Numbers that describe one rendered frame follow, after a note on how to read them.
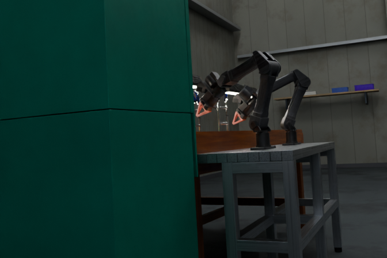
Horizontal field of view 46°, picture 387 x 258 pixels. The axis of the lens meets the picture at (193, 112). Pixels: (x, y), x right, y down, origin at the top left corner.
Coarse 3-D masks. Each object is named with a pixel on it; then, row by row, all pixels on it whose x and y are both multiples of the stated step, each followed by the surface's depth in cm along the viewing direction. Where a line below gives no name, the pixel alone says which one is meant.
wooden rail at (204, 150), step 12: (204, 132) 202; (216, 132) 213; (228, 132) 225; (240, 132) 239; (252, 132) 254; (276, 132) 292; (300, 132) 342; (204, 144) 201; (216, 144) 212; (228, 144) 224; (240, 144) 237; (252, 144) 253; (276, 144) 290; (204, 168) 199; (216, 168) 210
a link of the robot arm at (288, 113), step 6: (294, 90) 267; (300, 90) 263; (294, 96) 264; (300, 96) 264; (294, 102) 263; (300, 102) 264; (288, 108) 265; (294, 108) 263; (288, 114) 262; (294, 114) 262; (282, 120) 265; (288, 120) 261; (294, 120) 261; (282, 126) 263
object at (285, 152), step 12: (300, 144) 267; (312, 144) 250; (324, 144) 246; (204, 156) 189; (216, 156) 186; (228, 156) 184; (240, 156) 182; (252, 156) 180; (264, 156) 178; (276, 156) 176; (288, 156) 174; (300, 156) 186
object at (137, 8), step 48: (0, 0) 163; (48, 0) 151; (96, 0) 142; (144, 0) 160; (0, 48) 162; (48, 48) 151; (96, 48) 141; (144, 48) 158; (0, 96) 161; (48, 96) 150; (96, 96) 141; (144, 96) 155; (192, 96) 186
